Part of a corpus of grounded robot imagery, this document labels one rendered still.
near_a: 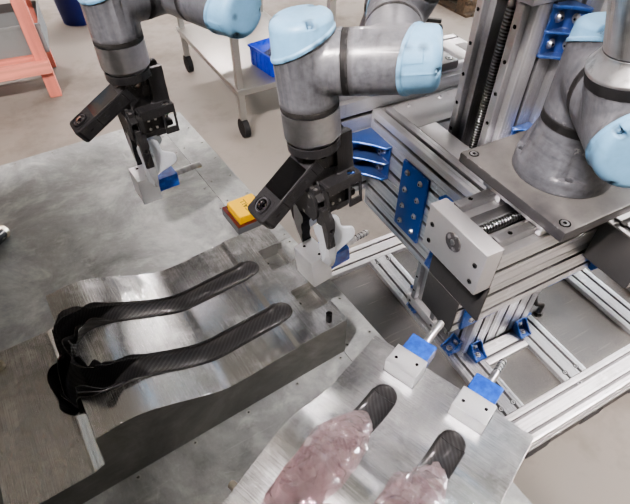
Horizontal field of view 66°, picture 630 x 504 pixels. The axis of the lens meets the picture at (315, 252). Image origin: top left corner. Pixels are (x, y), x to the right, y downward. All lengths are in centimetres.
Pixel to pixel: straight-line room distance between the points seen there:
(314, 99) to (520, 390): 118
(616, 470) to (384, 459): 124
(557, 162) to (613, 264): 25
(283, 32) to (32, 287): 70
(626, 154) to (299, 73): 36
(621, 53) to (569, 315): 130
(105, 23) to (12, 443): 59
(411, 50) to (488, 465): 52
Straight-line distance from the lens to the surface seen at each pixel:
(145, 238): 106
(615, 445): 187
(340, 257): 78
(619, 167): 63
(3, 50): 351
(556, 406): 157
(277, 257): 88
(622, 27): 60
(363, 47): 57
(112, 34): 82
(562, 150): 79
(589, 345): 176
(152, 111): 88
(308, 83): 58
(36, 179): 132
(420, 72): 57
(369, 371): 75
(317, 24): 57
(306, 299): 81
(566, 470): 176
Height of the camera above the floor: 150
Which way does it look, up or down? 46 degrees down
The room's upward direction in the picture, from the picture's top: straight up
